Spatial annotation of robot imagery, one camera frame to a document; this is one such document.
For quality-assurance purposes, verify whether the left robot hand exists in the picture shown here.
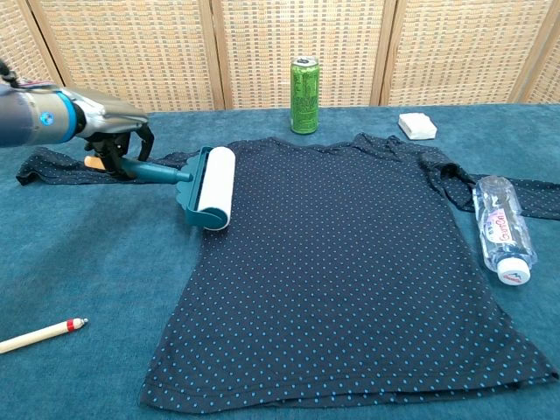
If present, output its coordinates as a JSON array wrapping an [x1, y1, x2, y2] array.
[[73, 88, 156, 180]]

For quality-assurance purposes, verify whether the small white box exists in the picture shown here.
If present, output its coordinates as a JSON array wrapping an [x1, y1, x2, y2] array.
[[397, 112, 438, 141]]

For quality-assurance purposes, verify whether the dark blue polka dot shirt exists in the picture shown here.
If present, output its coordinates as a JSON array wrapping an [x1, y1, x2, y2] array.
[[16, 132, 560, 410]]

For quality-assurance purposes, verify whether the teal table cover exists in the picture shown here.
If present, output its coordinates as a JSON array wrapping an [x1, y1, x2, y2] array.
[[0, 103, 560, 420]]

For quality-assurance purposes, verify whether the teal white lint roller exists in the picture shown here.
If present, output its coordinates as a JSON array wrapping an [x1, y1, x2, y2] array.
[[84, 146, 236, 232]]

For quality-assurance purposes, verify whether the woven wicker folding screen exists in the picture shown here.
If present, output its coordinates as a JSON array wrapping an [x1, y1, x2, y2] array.
[[0, 0, 560, 129]]

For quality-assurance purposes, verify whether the green drink can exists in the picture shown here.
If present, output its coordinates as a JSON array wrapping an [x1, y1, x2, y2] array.
[[290, 56, 319, 136]]

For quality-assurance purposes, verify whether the clear plastic water bottle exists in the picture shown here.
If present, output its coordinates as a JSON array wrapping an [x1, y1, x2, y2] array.
[[472, 174, 539, 287]]

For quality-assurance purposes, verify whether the wooden pen with red band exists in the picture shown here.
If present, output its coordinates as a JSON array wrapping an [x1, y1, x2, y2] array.
[[0, 317, 89, 355]]

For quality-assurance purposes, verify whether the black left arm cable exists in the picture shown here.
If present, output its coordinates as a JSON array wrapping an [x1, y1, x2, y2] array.
[[0, 59, 22, 89]]

